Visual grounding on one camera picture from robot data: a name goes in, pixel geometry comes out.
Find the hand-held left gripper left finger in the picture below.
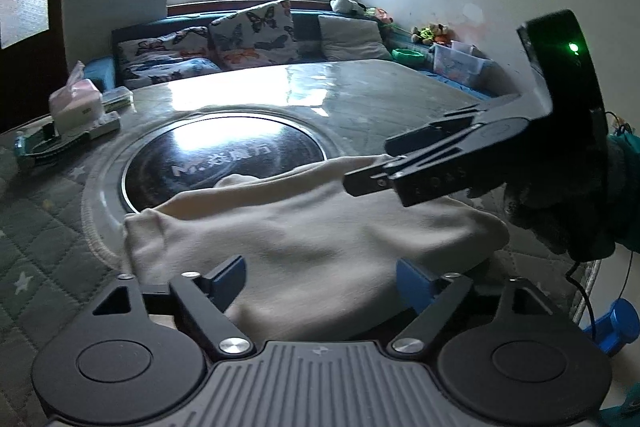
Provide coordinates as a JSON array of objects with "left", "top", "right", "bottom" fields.
[{"left": 94, "top": 255, "right": 253, "bottom": 355}]

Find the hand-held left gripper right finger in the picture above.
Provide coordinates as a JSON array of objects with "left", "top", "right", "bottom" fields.
[{"left": 387, "top": 257, "right": 550, "bottom": 354}]

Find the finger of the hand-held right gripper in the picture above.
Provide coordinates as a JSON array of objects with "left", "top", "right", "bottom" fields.
[
  {"left": 344, "top": 158, "right": 416, "bottom": 198},
  {"left": 384, "top": 96, "right": 526, "bottom": 158}
]

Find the cream garment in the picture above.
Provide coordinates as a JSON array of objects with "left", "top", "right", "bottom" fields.
[{"left": 122, "top": 154, "right": 510, "bottom": 343}]

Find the person's right hand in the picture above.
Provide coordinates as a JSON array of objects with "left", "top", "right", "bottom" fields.
[{"left": 502, "top": 137, "right": 626, "bottom": 263}]

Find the clear plastic storage box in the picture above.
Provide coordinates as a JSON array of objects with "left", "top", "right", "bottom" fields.
[{"left": 432, "top": 41, "right": 493, "bottom": 85}]

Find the green bowl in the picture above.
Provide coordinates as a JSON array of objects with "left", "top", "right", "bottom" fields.
[{"left": 391, "top": 48, "right": 428, "bottom": 68}]

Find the round black induction cooktop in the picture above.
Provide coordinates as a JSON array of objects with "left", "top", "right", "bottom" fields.
[{"left": 121, "top": 114, "right": 328, "bottom": 212}]

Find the grey pillow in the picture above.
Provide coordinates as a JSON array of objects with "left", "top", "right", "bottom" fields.
[{"left": 318, "top": 14, "right": 393, "bottom": 62}]

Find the large butterfly print pillow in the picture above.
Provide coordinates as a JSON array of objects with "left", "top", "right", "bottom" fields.
[{"left": 209, "top": 0, "right": 301, "bottom": 70}]

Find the green white flat box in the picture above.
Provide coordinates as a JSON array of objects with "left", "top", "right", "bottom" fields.
[{"left": 87, "top": 112, "right": 122, "bottom": 140}]

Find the blue plastic object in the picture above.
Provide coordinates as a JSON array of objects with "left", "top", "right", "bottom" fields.
[{"left": 582, "top": 297, "right": 638, "bottom": 355}]

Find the green packet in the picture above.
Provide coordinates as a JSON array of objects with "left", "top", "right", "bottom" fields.
[{"left": 102, "top": 88, "right": 134, "bottom": 111}]

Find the green tray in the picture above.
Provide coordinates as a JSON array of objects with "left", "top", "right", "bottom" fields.
[{"left": 14, "top": 122, "right": 101, "bottom": 168}]

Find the person's teal sweater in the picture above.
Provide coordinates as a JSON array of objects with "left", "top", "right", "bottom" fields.
[{"left": 594, "top": 394, "right": 640, "bottom": 427}]

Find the blue sofa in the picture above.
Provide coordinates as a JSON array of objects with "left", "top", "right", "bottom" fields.
[{"left": 82, "top": 9, "right": 501, "bottom": 100}]

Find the pink tissue pack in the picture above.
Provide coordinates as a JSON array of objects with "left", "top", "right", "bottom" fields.
[{"left": 49, "top": 61, "right": 101, "bottom": 105}]

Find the dark wooden door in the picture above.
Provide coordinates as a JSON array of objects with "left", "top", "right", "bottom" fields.
[{"left": 0, "top": 0, "right": 68, "bottom": 135}]

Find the black cable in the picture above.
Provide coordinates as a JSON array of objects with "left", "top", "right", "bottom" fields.
[{"left": 564, "top": 109, "right": 632, "bottom": 344}]

